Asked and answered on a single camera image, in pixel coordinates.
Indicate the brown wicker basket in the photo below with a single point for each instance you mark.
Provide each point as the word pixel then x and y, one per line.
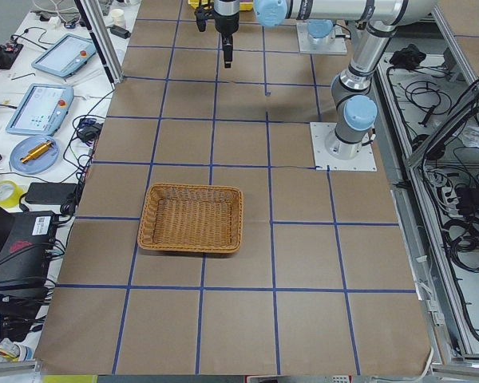
pixel 191 218

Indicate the blue plate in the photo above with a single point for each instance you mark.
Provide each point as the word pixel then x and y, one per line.
pixel 34 166

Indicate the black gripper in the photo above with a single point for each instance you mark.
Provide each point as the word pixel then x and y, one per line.
pixel 226 25

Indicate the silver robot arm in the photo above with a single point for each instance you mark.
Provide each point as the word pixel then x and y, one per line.
pixel 320 31
pixel 356 112

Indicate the black computer box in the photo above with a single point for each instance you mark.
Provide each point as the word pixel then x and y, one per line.
pixel 25 238

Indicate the black power adapter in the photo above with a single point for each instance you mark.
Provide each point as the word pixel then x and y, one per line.
pixel 50 193

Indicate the lower teach pendant tablet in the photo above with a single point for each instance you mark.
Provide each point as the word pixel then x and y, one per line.
pixel 42 110

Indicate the teach pendant tablet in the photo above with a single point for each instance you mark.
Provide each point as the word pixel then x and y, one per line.
pixel 42 110
pixel 66 56

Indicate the yellow tape roll on desk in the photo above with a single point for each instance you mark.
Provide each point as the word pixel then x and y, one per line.
pixel 10 194

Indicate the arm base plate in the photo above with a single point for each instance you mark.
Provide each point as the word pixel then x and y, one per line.
pixel 337 47
pixel 331 154

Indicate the upper teach pendant tablet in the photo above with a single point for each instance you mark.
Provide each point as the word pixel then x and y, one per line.
pixel 66 56

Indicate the aluminium frame post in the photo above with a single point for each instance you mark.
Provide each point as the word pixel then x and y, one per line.
pixel 91 13

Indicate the brass cylinder part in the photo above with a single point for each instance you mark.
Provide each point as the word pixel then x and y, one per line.
pixel 38 151

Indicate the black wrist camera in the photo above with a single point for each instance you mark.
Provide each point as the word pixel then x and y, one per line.
pixel 203 12

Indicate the white paper cup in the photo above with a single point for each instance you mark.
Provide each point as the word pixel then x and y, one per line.
pixel 118 17

